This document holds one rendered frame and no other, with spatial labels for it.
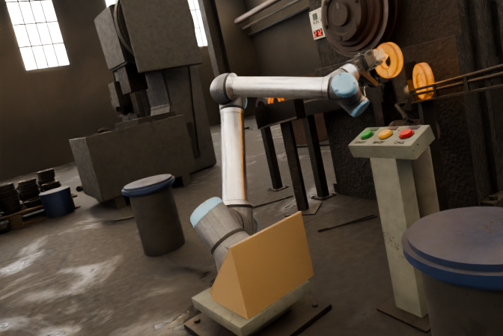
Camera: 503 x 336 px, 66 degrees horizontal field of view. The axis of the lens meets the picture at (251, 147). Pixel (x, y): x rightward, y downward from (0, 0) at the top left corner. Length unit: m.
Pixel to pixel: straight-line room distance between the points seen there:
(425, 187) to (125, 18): 3.55
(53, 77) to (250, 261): 10.65
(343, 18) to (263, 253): 1.33
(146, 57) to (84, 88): 7.48
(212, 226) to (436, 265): 0.83
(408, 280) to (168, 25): 3.75
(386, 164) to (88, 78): 10.88
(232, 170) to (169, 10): 3.14
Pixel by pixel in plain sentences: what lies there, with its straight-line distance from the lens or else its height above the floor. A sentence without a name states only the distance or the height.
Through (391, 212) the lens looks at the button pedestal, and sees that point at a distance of 1.31.
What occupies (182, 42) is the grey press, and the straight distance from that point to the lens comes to 4.55.
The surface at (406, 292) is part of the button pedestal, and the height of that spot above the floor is 0.08.
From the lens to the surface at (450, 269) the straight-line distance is 0.85.
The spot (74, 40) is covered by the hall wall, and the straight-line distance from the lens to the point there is 11.90.
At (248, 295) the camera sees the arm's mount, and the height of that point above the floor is 0.19.
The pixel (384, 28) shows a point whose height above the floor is 0.99.
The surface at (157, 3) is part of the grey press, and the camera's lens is 4.54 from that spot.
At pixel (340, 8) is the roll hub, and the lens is 2.17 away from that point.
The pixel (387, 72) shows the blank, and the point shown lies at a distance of 1.86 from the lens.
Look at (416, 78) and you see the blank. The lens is 1.87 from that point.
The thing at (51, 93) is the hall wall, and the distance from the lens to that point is 11.58.
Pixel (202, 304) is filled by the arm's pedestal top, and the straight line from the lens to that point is 1.50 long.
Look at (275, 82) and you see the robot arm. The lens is 1.57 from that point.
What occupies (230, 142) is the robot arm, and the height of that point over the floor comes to 0.62.
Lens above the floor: 0.82
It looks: 8 degrees down
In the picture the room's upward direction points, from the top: 12 degrees counter-clockwise
